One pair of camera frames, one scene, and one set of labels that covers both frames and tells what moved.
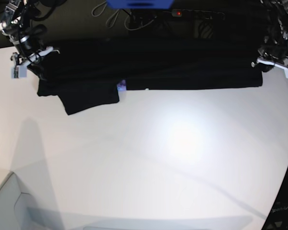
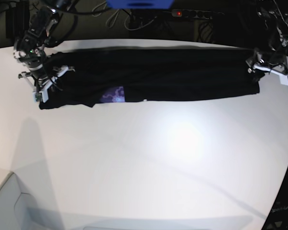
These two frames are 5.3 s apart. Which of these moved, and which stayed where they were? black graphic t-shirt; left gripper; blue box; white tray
Moved: left gripper; black graphic t-shirt
Stayed: white tray; blue box
